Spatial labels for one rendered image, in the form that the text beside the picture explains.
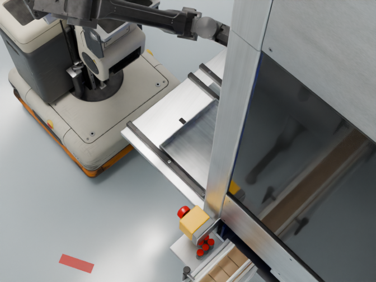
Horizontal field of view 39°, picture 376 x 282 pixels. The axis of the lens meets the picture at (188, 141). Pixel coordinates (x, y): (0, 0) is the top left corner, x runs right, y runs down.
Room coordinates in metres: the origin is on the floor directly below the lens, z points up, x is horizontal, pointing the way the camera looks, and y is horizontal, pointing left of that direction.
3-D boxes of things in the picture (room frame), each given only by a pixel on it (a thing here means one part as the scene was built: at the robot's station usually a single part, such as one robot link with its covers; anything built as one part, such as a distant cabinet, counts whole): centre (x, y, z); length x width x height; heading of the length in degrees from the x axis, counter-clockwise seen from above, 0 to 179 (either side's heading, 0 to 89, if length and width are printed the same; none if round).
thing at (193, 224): (0.47, -0.04, 1.00); 0.08 x 0.07 x 0.07; 47
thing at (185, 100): (0.90, -0.19, 0.87); 0.70 x 0.48 x 0.02; 137
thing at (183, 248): (0.43, -0.06, 0.87); 0.14 x 0.13 x 0.02; 47
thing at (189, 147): (0.73, -0.12, 0.90); 0.34 x 0.26 x 0.04; 47
